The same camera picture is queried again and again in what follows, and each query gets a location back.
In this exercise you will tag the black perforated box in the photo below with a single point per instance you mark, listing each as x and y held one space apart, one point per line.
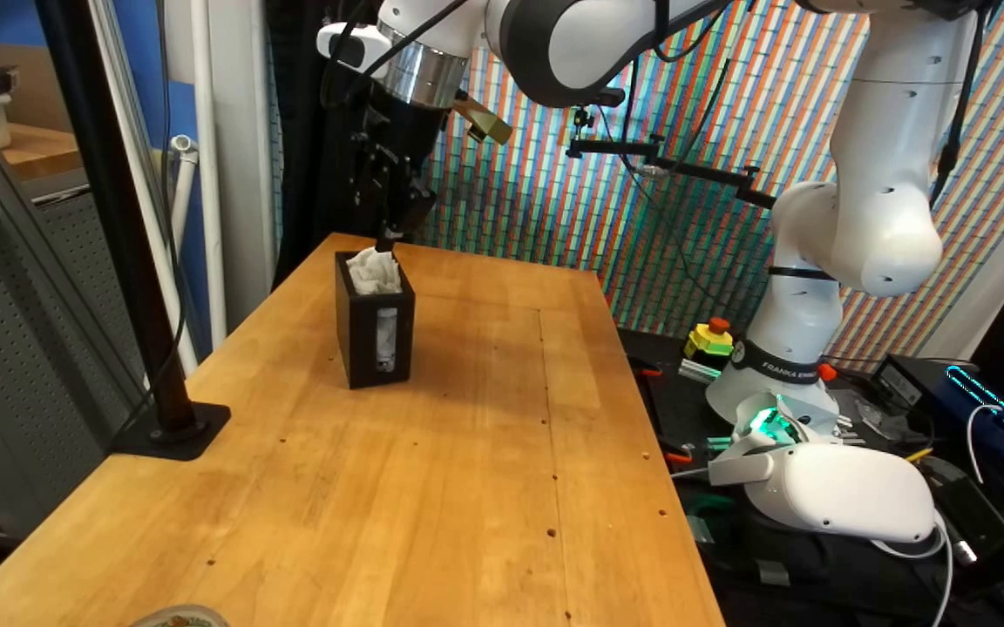
375 334

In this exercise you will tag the grey perforated metal panel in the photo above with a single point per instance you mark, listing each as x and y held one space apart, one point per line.
16 349

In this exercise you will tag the black equipment cart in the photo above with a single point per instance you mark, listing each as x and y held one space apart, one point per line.
829 581

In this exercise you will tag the colourful striped backdrop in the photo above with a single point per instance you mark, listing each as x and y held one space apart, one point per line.
665 255

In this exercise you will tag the aluminium frame rail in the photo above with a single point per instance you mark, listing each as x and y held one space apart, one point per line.
26 210

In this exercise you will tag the black curtain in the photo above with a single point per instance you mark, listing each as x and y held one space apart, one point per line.
314 140

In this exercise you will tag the yellow red emergency button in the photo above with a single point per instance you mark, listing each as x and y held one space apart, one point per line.
708 340

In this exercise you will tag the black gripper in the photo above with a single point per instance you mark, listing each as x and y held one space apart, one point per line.
393 145

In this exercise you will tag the white pipe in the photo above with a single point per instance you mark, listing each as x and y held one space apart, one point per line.
182 230

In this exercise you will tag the white VR headset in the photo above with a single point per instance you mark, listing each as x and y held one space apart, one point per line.
837 489

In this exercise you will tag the white terry towel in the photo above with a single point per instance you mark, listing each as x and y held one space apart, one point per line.
372 273

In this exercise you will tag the wooden shelf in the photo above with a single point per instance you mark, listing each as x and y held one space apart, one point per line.
16 159

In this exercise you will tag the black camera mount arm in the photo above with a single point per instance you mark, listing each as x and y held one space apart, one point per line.
689 176

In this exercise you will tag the aluminium frame post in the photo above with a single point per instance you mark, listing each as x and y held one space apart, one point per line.
139 176

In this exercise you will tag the black pole stand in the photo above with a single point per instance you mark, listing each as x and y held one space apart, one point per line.
172 428

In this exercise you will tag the black case blue edges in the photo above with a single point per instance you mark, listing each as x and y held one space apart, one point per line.
1002 428

